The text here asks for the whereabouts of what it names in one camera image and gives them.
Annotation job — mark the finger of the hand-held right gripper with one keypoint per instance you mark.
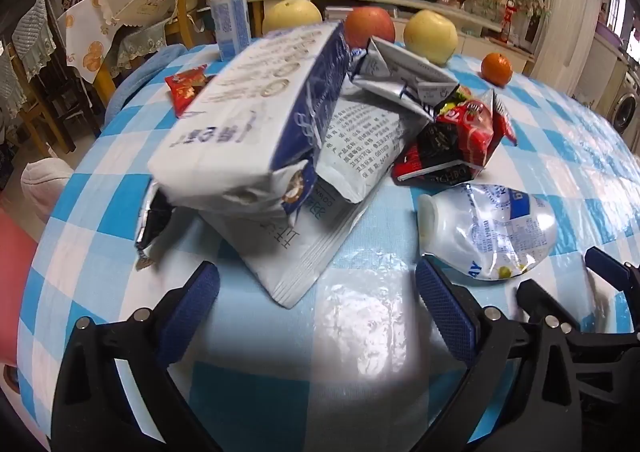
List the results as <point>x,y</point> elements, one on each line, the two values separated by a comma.
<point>607,264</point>
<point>532,294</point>

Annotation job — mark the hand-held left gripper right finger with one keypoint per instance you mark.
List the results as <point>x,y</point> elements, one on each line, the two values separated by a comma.
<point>445,312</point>

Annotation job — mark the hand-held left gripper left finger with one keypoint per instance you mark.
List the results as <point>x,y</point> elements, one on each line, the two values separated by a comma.
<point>192,312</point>

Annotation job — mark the crushed clear plastic bottle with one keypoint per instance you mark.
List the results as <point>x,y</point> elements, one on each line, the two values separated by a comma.
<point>490,227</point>

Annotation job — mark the white wet wipes packet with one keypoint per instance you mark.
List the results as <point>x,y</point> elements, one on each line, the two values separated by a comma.
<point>300,257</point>

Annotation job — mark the red black snack wrapper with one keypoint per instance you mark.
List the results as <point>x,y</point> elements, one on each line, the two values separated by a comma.
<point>450,142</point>

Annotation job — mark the pink plastic bucket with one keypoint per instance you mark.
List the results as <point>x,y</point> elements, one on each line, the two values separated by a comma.
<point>15,282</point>

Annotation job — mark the grey printed packet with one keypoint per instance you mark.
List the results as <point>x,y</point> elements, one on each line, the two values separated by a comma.
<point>360,152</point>

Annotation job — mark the large white blue bag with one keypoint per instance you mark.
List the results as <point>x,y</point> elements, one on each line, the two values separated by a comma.
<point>250,122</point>

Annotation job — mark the white milk carton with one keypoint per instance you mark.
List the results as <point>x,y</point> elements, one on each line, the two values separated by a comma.
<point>400,72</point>

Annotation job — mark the blue white checked tablecloth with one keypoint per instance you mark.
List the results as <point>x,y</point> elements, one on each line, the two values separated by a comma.
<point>575,147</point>

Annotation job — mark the washing machine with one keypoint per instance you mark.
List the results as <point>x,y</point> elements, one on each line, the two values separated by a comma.
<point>625,107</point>

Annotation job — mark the light grey cushion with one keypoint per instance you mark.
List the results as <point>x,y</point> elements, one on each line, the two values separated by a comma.
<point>45,182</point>

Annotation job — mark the orange tangerine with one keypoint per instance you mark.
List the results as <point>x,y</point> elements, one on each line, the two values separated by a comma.
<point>496,68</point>

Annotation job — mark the blue padded cushion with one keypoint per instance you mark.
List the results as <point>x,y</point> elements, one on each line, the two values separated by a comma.
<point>135,77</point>

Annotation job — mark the white curtain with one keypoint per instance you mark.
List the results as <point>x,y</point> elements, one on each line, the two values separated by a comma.
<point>575,7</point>

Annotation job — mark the lace trimmed green cloth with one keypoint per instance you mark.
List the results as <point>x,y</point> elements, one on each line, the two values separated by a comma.
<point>140,42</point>

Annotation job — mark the yellow pear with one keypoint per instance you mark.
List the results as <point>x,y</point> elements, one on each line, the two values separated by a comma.
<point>290,17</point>
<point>430,34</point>

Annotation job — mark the wooden chair with knit cover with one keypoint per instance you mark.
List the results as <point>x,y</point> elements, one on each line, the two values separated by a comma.
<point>42,57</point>
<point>10,92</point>

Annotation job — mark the orange print tablecloth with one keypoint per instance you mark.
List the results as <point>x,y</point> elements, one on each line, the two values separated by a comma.
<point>82,42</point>

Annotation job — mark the white blue-label bottle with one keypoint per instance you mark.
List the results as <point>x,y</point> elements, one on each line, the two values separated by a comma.
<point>227,17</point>

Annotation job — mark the red apple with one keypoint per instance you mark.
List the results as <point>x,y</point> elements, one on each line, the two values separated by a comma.
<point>367,24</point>

